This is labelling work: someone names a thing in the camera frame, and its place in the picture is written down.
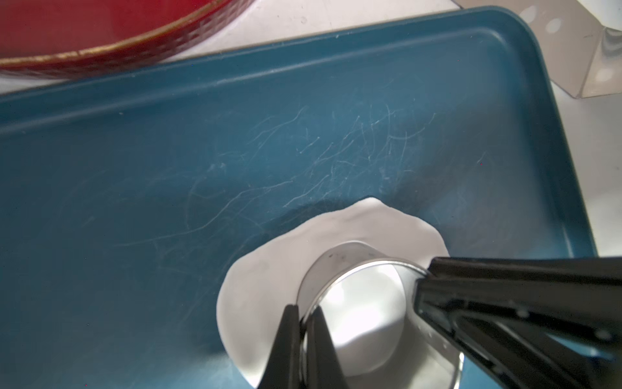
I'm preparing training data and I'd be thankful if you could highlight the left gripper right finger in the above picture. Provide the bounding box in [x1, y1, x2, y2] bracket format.
[305, 307, 348, 389]

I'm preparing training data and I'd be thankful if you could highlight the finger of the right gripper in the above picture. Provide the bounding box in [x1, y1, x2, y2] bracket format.
[414, 257, 621, 388]

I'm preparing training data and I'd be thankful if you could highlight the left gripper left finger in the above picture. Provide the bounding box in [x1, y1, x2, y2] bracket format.
[258, 305, 301, 389]

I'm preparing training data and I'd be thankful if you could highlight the white dough piece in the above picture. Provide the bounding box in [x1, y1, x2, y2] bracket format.
[216, 198, 447, 387]

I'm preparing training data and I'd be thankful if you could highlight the small round metal cutter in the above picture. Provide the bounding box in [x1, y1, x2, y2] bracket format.
[296, 242, 464, 388]

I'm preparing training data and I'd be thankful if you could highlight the teal plastic tray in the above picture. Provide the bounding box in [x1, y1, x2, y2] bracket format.
[1, 7, 596, 388]

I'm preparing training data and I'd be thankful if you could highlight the metal spatula wooden handle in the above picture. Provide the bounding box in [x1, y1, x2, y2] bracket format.
[456, 0, 621, 98]

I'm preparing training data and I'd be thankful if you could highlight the round red tray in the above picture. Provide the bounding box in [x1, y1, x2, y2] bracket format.
[1, 0, 252, 79]

